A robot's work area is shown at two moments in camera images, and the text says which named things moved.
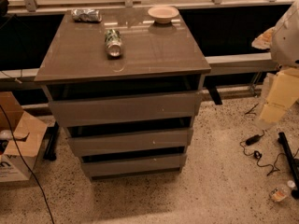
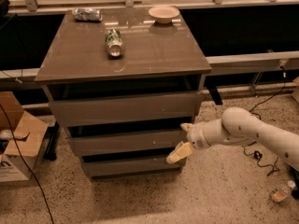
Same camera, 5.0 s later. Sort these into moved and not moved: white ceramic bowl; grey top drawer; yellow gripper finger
Moved: yellow gripper finger
Not moved: grey top drawer; white ceramic bowl
